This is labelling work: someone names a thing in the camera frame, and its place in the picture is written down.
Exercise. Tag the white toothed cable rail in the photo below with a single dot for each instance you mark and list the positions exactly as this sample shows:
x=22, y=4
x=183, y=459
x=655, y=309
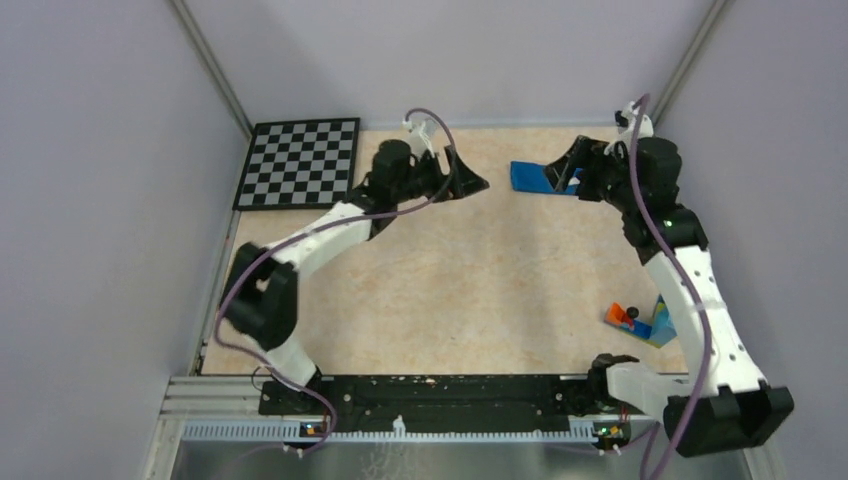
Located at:
x=286, y=431

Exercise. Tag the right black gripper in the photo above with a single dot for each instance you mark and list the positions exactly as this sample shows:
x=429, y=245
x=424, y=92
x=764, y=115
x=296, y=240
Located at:
x=583, y=153

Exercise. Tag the blue cloth napkin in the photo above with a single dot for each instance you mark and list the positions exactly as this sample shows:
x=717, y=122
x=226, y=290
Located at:
x=527, y=177

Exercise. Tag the black white checkerboard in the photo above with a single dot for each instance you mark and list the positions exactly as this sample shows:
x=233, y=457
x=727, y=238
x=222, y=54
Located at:
x=298, y=164

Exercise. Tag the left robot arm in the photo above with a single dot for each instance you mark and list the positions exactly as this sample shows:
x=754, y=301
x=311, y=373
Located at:
x=261, y=295

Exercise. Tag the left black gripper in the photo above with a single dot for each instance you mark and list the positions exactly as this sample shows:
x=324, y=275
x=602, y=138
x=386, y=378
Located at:
x=464, y=182

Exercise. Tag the orange toy piece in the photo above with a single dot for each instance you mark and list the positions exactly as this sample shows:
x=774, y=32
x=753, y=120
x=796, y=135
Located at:
x=621, y=316

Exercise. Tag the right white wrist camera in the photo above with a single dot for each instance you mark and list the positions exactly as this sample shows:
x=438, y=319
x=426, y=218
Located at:
x=625, y=120

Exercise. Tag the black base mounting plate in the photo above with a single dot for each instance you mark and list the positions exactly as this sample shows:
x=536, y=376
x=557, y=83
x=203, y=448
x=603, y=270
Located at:
x=443, y=404

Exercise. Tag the silver table knife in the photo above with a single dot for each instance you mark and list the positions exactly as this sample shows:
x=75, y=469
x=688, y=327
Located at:
x=564, y=178

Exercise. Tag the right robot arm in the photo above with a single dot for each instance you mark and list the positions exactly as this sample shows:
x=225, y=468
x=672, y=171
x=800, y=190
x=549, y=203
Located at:
x=727, y=402

